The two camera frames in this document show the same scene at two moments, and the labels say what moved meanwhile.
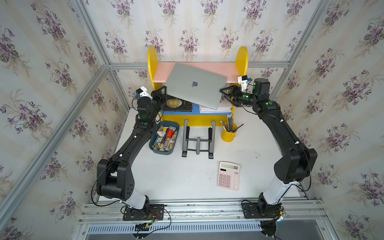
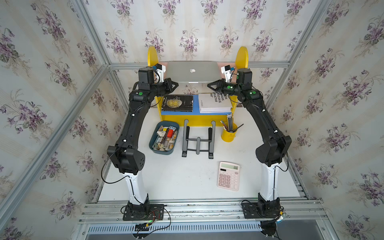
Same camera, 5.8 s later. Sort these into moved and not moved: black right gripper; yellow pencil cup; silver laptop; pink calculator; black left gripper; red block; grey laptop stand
Moved: black left gripper; black right gripper; silver laptop
Not moved: yellow pencil cup; red block; grey laptop stand; pink calculator
